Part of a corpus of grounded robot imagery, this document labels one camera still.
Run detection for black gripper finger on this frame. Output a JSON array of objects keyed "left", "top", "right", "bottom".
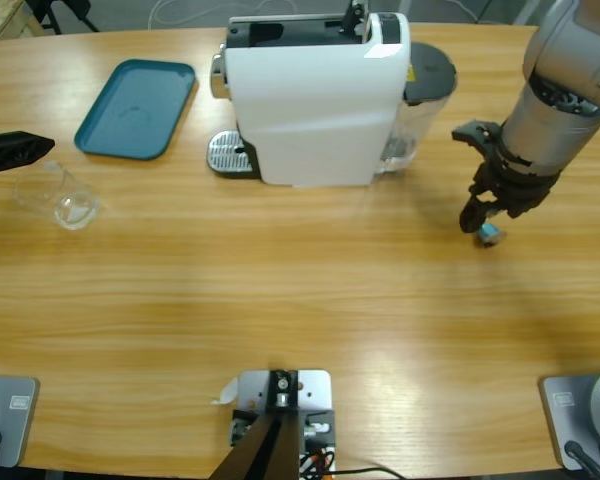
[{"left": 0, "top": 130, "right": 56, "bottom": 177}]

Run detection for blue coffee capsule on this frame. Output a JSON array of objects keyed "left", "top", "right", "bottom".
[{"left": 473, "top": 223, "right": 507, "bottom": 250}]

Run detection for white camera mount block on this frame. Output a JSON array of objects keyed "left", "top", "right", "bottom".
[{"left": 229, "top": 368, "right": 337, "bottom": 480}]

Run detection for white tape tab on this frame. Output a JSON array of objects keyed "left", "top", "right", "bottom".
[{"left": 209, "top": 377, "right": 240, "bottom": 406}]

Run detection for grey metal leg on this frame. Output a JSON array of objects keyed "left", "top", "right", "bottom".
[{"left": 513, "top": 0, "right": 541, "bottom": 25}]

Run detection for teal plastic tray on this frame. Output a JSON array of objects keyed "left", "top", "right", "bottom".
[{"left": 73, "top": 58, "right": 200, "bottom": 162}]

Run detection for orange cable connector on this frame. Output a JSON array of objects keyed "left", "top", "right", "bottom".
[{"left": 299, "top": 447, "right": 337, "bottom": 474}]

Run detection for clear water tank dark lid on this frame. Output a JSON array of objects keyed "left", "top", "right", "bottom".
[{"left": 374, "top": 42, "right": 459, "bottom": 176}]

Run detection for white capsule coffee machine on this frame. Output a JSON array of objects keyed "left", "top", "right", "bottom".
[{"left": 209, "top": 12, "right": 412, "bottom": 190}]

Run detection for wooden crate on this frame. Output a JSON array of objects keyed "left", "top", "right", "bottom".
[{"left": 0, "top": 0, "right": 37, "bottom": 45}]

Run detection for white floor cable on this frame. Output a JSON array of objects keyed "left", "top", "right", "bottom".
[{"left": 147, "top": 0, "right": 231, "bottom": 29}]

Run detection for black cable at mount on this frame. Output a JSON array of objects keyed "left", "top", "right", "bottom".
[{"left": 329, "top": 465, "right": 406, "bottom": 480}]

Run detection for black stand legs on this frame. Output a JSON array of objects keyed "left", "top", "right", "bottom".
[{"left": 27, "top": 0, "right": 101, "bottom": 35}]

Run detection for clear glass cup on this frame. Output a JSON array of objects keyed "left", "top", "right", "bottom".
[{"left": 12, "top": 159, "right": 102, "bottom": 232}]

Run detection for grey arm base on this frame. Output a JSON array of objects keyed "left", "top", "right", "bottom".
[
  {"left": 538, "top": 368, "right": 600, "bottom": 471},
  {"left": 0, "top": 374, "right": 41, "bottom": 469}
]

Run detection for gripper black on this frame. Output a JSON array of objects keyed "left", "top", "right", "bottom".
[{"left": 452, "top": 119, "right": 564, "bottom": 235}]

